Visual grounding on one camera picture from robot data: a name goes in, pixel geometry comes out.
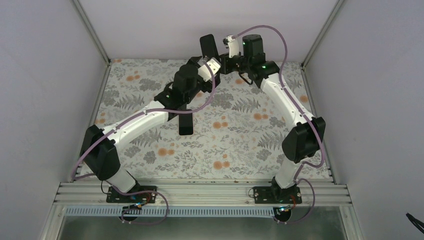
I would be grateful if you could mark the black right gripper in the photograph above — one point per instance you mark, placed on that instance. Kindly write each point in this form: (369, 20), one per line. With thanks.
(224, 67)

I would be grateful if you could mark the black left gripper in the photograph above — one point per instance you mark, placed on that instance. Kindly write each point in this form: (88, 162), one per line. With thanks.
(210, 86)

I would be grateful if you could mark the phone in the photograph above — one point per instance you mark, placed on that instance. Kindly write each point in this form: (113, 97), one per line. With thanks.
(186, 124)

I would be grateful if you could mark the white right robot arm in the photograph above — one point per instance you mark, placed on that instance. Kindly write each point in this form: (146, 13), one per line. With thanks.
(306, 133)

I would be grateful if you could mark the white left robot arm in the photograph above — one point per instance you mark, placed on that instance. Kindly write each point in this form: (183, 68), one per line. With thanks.
(100, 145)

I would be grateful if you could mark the floral patterned table mat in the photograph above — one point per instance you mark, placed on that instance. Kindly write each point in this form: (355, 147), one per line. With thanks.
(237, 136)

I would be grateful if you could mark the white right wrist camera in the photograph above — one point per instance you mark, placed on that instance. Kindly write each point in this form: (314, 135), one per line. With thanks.
(231, 43)

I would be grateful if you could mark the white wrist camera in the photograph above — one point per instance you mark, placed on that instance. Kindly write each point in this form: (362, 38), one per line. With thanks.
(231, 43)
(207, 67)

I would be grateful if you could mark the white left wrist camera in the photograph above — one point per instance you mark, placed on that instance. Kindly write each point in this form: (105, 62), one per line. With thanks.
(207, 67)

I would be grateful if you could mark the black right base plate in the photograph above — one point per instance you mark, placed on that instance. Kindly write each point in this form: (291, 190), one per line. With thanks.
(276, 195)

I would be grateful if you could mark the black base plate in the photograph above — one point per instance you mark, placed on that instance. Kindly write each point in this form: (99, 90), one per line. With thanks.
(276, 195)
(114, 197)

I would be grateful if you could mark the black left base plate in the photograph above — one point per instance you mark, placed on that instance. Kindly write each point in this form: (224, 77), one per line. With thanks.
(114, 197)

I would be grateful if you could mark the grey slotted cable duct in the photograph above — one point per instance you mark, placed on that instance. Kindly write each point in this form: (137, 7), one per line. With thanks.
(177, 211)

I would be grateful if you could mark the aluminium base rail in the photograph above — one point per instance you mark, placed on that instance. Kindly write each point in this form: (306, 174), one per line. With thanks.
(202, 194)

